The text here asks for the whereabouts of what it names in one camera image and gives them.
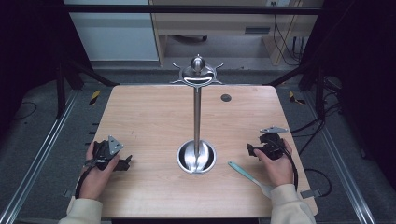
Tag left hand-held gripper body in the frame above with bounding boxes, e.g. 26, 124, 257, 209
92, 134, 124, 172

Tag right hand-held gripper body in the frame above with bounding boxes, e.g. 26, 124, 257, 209
259, 125, 290, 161

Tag person's right hand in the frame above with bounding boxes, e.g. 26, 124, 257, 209
253, 138, 295, 189

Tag person's left hand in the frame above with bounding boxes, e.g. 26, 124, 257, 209
78, 141, 121, 201

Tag yellow clamp right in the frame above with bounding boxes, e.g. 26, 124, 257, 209
287, 90, 306, 106

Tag steel utensil hanging stand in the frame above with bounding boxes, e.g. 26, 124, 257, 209
170, 53, 225, 175

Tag white cabinet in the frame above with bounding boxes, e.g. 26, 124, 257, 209
63, 0, 160, 62

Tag light wooden desk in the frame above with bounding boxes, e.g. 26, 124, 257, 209
148, 0, 325, 67

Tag teal handled white spatula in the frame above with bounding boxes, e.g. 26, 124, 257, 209
227, 161, 276, 200

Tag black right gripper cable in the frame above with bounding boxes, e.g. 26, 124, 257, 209
264, 138, 300, 191

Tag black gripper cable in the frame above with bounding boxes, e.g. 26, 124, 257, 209
264, 138, 300, 191
74, 141, 108, 200

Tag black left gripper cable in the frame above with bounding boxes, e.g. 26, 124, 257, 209
74, 141, 108, 200

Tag black floor cable bundle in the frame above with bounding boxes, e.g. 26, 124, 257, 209
290, 76, 343, 157

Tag black looped floor cable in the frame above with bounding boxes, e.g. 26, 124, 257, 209
303, 167, 333, 199

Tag aluminium floor rail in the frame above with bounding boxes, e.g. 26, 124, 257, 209
302, 91, 378, 224
0, 89, 79, 224

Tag black frame strut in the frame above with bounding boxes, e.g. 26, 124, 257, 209
262, 59, 327, 120
55, 57, 121, 119

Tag thin black floor cable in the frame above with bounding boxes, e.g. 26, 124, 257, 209
11, 100, 38, 122

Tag black hanging cables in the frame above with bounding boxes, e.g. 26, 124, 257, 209
271, 1, 305, 67

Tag black horizontal frame bar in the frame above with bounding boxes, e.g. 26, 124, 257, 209
61, 4, 323, 16

